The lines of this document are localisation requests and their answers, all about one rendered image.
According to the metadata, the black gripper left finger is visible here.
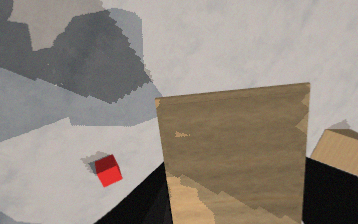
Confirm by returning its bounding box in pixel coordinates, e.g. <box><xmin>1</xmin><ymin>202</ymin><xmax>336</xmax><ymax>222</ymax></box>
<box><xmin>94</xmin><ymin>162</ymin><xmax>173</xmax><ymax>224</ymax></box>

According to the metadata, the red block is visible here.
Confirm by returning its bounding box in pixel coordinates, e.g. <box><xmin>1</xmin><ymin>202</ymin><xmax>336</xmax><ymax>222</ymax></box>
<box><xmin>95</xmin><ymin>154</ymin><xmax>123</xmax><ymax>187</ymax></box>

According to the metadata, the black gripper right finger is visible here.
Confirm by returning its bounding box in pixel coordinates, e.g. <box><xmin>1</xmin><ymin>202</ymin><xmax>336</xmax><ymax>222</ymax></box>
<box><xmin>301</xmin><ymin>157</ymin><xmax>358</xmax><ymax>224</ymax></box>

